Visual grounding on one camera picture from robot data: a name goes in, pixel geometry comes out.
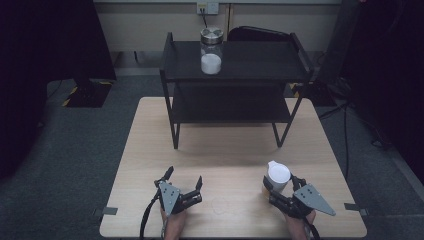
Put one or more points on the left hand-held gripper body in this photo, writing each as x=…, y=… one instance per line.
x=170, y=198

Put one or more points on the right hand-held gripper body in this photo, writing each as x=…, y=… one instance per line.
x=310, y=200

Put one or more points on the white cup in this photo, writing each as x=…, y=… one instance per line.
x=278, y=175

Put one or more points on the person's left hand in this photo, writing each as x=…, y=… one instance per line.
x=175, y=220

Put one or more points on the person's right hand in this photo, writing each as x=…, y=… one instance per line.
x=298, y=222

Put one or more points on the black stand base striped tape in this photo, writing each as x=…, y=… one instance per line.
x=88, y=95
x=313, y=93

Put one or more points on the glass jar with metal lid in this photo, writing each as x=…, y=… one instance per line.
x=211, y=63

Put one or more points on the black two-tier metal rack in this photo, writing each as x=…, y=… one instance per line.
x=253, y=60

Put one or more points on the dark curtain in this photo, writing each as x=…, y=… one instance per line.
x=390, y=66
x=40, y=50

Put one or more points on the grey table bracket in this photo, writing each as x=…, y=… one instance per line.
x=355, y=207
x=108, y=210

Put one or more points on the white wall socket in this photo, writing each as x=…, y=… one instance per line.
x=207, y=7

